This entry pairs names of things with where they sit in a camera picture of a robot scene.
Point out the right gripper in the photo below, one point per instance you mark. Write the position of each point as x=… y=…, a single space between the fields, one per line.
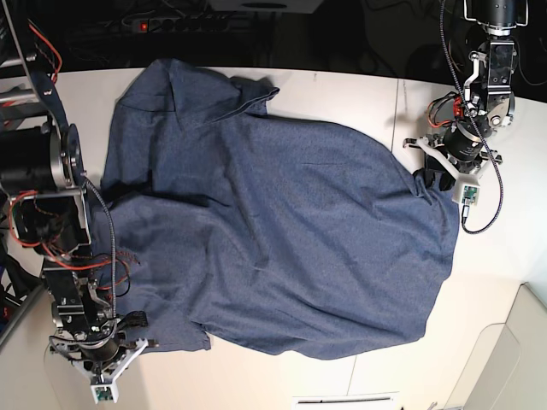
x=105 y=361

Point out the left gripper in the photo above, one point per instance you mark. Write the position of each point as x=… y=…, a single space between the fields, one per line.
x=459 y=144

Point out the blue t-shirt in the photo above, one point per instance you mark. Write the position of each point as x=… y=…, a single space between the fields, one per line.
x=271 y=233

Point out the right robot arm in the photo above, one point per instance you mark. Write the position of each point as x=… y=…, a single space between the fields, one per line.
x=45 y=196

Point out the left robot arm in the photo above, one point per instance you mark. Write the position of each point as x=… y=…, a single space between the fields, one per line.
x=483 y=93

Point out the black power strip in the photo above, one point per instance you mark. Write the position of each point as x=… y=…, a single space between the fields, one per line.
x=187 y=23

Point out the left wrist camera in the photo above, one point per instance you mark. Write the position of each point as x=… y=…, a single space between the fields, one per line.
x=466 y=189

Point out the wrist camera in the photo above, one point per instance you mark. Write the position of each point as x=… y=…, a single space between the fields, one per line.
x=466 y=189
x=105 y=392

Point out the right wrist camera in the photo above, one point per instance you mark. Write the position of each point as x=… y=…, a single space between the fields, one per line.
x=105 y=392

